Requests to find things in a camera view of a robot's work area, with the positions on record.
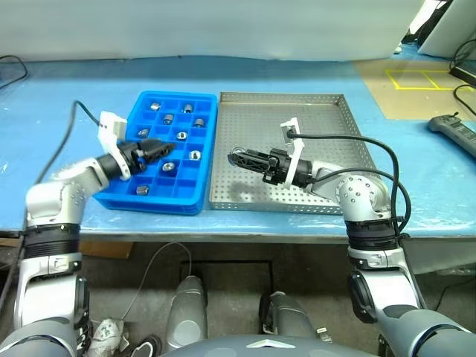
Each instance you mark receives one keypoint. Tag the brown board sheet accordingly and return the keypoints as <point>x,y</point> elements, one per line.
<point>401,104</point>

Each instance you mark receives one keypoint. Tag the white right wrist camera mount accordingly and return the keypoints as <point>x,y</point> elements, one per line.
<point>296,152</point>

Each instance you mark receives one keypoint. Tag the grey robot leg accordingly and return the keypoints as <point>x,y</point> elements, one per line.
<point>187,312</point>
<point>290,316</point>

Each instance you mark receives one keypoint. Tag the grey left robot leg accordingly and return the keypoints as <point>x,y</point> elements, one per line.
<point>187,312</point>

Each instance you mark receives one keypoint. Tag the grey robot torso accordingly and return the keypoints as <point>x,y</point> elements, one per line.
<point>260,347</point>

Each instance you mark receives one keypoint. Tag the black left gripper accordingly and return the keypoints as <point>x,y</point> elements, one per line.
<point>132,158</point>

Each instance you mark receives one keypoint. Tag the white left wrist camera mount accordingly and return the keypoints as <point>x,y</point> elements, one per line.
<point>109,126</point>

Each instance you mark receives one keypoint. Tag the grey right robot leg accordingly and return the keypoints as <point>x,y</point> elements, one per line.
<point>290,316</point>

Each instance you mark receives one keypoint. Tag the black shoe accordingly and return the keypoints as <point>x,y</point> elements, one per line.
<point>145,346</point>

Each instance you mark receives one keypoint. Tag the brown cardboard piece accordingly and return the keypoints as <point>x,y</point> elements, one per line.
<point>108,250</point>

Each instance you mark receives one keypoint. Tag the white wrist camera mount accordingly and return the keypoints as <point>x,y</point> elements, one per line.
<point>296,152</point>
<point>109,126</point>

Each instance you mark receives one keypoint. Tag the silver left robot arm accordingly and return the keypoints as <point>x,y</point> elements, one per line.
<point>56,195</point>

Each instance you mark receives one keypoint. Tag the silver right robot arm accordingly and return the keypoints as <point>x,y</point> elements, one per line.
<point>357,193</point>

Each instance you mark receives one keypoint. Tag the perforated steel tray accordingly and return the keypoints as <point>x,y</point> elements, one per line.
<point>253,122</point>

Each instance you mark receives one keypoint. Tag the white foam board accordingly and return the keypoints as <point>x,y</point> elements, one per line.
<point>435,26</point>

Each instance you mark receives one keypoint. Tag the blue plastic compartment tray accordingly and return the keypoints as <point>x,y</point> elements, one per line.
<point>186,187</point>

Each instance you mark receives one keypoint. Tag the white crumpled cloth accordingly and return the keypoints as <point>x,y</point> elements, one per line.
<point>108,332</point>

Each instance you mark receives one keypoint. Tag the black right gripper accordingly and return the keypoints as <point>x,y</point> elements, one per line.
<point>277,165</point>

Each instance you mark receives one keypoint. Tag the grey handheld remote controller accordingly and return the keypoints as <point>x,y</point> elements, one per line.
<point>451,128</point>

